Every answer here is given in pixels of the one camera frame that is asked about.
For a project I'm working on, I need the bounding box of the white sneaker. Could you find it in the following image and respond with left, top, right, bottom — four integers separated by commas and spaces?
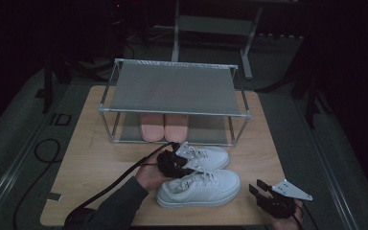
155, 168, 242, 210
175, 145, 231, 173

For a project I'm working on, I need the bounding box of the person's left hand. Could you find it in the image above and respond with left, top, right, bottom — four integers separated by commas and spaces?
134, 154, 174, 193

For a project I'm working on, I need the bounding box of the black floor cable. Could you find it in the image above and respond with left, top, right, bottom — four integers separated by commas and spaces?
11, 137, 62, 230

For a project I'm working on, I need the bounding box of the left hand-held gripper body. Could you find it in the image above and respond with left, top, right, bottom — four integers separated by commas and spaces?
155, 142, 196, 180

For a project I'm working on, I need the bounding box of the person's right hand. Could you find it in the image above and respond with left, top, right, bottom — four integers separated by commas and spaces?
265, 199, 305, 230

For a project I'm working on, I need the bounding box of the grey metal shoe rack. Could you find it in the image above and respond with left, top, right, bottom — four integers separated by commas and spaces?
97, 57, 253, 148

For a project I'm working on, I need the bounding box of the left hand-held gripper black cable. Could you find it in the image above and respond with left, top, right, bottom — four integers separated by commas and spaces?
63, 141, 181, 230

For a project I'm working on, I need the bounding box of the pink slipper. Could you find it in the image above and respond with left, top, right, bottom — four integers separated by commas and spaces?
164, 113, 191, 144
139, 112, 166, 143

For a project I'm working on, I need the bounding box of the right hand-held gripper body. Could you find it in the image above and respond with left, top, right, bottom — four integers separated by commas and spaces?
256, 178, 313, 220

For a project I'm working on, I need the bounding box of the white metal stand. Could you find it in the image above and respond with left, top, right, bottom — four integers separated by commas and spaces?
154, 0, 305, 81

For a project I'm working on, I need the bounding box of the hand-held gripper black cable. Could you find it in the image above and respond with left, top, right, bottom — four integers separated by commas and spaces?
63, 141, 181, 230
291, 202, 315, 230

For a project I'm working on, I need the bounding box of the black tripod stand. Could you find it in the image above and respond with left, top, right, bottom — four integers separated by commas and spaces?
40, 47, 109, 115
255, 37, 334, 130

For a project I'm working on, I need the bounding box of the right hand-held gripper black cable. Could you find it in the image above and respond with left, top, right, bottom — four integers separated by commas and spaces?
291, 202, 315, 230

